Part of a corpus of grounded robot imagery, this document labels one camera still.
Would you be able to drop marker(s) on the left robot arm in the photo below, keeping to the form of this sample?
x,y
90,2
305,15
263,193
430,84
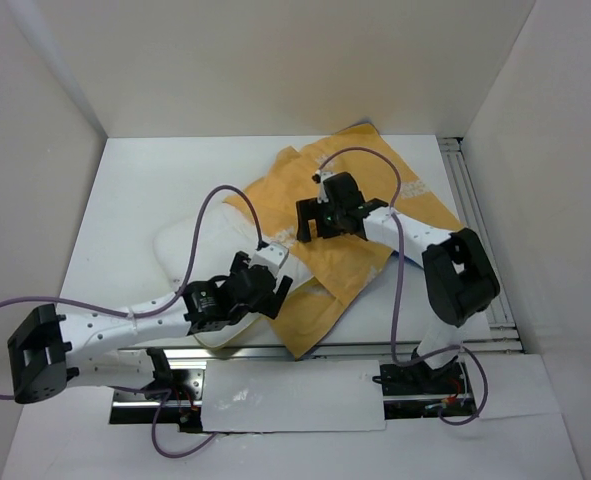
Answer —
x,y
50,352

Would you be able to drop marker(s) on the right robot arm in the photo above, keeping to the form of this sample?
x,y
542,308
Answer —
x,y
460,281

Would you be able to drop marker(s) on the white cover plate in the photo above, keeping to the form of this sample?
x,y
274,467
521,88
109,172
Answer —
x,y
244,396

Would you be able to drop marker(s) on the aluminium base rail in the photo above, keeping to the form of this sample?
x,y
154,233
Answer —
x,y
502,344

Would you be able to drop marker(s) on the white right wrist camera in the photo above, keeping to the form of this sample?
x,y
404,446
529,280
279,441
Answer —
x,y
319,178

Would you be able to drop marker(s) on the white pillow yellow edge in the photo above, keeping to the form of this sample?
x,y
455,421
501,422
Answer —
x,y
224,231

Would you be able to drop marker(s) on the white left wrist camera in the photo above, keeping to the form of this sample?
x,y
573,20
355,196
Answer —
x,y
271,256

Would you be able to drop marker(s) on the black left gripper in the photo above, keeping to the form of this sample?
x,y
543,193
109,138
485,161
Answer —
x,y
277,298

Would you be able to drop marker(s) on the Mickey Mouse pillowcase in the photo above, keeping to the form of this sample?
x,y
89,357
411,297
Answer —
x,y
341,267

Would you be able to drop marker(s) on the aluminium side rail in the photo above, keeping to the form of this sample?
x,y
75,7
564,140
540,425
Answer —
x,y
499,314

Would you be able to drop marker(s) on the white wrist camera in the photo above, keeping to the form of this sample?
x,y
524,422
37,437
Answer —
x,y
271,256
319,178

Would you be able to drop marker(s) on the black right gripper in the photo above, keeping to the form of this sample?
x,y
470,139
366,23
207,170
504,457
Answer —
x,y
309,209

